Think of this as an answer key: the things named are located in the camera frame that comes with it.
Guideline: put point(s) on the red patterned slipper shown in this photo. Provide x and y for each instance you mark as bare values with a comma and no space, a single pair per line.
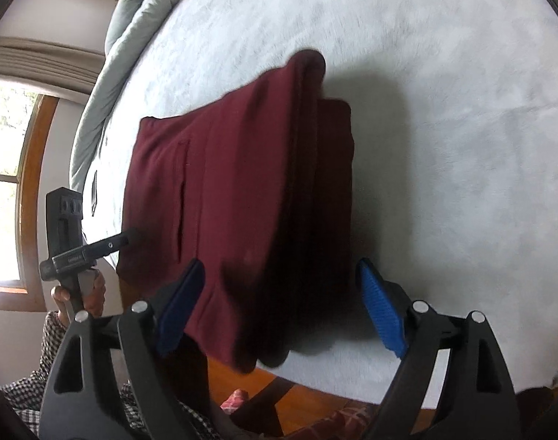
305,414

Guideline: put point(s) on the maroon pants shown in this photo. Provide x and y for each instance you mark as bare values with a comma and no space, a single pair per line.
257,186

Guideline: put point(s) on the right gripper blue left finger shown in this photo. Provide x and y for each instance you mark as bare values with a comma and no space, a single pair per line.
82,399

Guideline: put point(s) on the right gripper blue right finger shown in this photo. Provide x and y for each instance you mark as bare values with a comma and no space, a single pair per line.
477,399

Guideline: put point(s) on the beige curtain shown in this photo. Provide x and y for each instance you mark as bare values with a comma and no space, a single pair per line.
52,64

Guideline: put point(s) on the left hand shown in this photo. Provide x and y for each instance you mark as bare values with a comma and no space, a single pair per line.
93,299

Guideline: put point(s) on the grey folded quilt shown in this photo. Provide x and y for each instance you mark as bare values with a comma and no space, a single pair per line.
133,24

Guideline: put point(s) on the white fleece bed blanket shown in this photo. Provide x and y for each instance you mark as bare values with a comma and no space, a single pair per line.
455,119

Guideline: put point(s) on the checkered sleeve forearm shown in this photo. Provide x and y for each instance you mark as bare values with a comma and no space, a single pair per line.
26,394

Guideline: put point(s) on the wooden window frame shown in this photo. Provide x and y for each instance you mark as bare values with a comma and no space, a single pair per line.
27,293

